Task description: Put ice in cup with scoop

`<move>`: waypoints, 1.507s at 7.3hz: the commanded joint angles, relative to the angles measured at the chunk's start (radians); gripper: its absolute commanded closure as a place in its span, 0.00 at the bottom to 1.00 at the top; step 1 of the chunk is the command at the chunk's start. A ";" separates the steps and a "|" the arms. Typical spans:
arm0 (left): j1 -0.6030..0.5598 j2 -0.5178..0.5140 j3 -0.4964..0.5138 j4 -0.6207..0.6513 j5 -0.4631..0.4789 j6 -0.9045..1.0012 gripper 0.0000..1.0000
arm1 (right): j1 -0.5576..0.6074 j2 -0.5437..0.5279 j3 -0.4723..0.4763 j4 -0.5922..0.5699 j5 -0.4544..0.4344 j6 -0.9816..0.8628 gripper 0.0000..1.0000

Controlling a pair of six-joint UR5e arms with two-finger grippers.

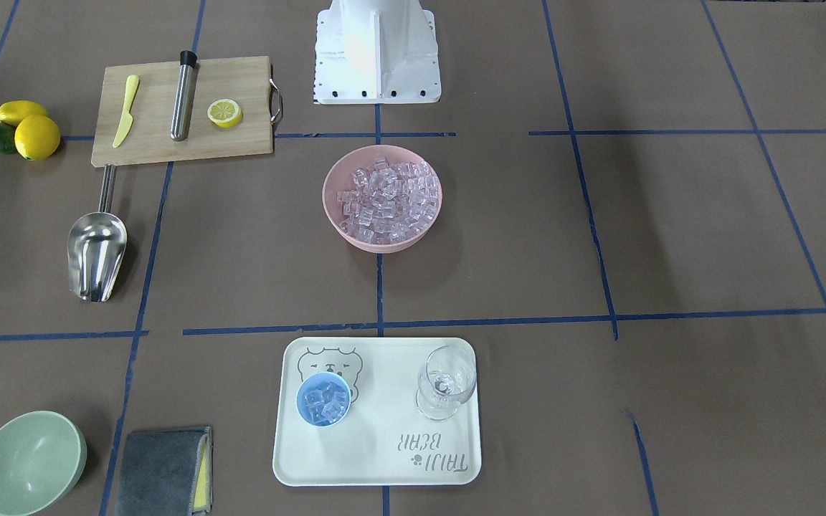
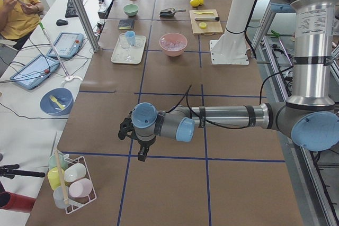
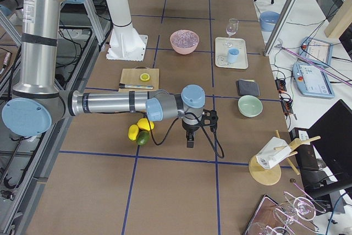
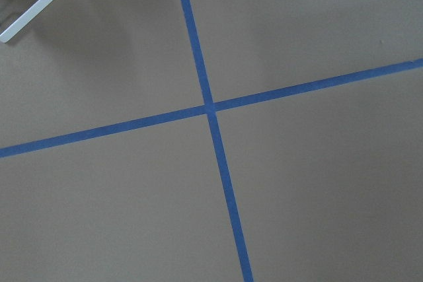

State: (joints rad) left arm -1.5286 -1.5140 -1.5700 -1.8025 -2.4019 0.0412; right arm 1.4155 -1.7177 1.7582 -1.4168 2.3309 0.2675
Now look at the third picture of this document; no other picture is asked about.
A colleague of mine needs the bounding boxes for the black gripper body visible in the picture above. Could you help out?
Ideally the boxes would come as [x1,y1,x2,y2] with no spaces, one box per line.
[182,109,218,139]

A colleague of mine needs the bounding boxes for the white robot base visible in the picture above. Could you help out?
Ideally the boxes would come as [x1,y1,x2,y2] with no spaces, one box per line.
[106,0,148,62]

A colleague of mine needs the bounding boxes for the light blue cup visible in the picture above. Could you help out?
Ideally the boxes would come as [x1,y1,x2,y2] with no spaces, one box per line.
[227,48,240,64]

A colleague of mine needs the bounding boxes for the clear ice cubes pile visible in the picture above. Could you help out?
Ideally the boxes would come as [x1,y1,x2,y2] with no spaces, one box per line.
[172,30,199,48]

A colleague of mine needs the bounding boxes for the green bowl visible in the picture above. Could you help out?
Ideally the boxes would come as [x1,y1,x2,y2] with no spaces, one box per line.
[238,95,263,118]

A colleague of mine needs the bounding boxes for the yellow lemon front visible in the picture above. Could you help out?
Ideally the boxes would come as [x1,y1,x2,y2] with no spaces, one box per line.
[136,118,155,131]

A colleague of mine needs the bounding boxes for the yellow lemon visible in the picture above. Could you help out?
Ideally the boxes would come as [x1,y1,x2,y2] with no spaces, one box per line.
[136,118,155,131]
[128,124,140,141]

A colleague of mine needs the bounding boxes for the yellow lemon back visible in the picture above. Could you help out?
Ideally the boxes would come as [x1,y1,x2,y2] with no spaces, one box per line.
[128,124,140,141]

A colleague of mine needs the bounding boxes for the half lemon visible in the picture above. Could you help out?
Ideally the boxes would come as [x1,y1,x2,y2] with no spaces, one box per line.
[140,73,150,81]

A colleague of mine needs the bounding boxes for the white carton on stand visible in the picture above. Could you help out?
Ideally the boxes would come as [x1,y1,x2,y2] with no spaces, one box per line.
[255,137,291,170]

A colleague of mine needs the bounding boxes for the cream bear tray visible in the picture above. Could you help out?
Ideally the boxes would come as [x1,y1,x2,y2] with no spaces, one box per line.
[215,37,248,69]

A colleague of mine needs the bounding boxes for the wooden stand with base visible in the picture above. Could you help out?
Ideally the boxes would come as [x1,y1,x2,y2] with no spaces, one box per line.
[249,130,321,185]

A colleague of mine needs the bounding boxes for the pink bowl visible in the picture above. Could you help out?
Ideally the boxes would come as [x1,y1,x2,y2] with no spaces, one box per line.
[170,30,200,54]

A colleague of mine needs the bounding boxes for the wooden cutting board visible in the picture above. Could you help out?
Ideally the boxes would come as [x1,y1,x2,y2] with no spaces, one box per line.
[118,68,160,92]

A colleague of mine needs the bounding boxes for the steel muddler black tip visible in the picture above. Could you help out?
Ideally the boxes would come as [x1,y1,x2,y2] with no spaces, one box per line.
[119,83,153,90]

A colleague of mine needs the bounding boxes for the clear wine glass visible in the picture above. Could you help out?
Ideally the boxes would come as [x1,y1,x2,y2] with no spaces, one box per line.
[223,18,239,47]

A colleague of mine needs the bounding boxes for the teach pendant near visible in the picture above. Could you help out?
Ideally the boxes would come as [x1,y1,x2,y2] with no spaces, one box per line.
[293,63,335,99]

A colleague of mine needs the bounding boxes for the teach pendant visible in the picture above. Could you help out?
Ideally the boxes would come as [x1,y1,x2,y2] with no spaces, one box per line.
[293,63,335,99]
[299,37,333,68]

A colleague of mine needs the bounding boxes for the dark tray far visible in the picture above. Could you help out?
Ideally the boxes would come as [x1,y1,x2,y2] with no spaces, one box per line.
[243,194,289,235]

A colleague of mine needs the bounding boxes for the blue bowl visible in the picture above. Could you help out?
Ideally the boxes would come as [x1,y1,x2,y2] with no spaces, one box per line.
[260,11,280,32]

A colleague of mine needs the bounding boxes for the black monitor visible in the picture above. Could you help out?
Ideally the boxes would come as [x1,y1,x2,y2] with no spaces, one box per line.
[296,99,351,198]

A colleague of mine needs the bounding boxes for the teach pendant far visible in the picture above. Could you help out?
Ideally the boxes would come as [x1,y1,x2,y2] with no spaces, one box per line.
[299,37,333,68]

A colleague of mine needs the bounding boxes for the clear glasses on rack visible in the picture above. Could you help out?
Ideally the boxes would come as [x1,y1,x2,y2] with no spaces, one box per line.
[250,178,326,234]

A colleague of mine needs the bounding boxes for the aluminium frame post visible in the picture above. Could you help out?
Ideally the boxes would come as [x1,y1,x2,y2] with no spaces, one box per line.
[263,0,296,56]

